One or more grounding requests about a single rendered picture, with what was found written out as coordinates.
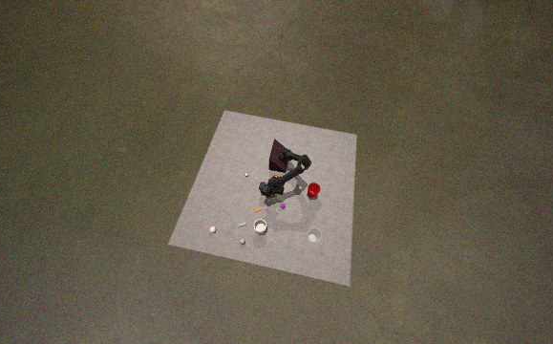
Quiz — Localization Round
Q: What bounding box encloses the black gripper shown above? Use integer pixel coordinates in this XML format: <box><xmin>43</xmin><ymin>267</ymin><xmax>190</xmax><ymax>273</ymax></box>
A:
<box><xmin>259</xmin><ymin>182</ymin><xmax>284</xmax><ymax>195</ymax></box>

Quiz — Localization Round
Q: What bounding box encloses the red plastic cup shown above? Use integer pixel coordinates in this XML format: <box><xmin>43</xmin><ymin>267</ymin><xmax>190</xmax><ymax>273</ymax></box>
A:
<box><xmin>308</xmin><ymin>183</ymin><xmax>320</xmax><ymax>198</ymax></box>

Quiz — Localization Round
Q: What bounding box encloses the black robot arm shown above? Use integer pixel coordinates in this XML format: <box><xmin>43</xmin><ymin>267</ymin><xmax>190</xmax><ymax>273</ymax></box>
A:
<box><xmin>260</xmin><ymin>148</ymin><xmax>311</xmax><ymax>198</ymax></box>

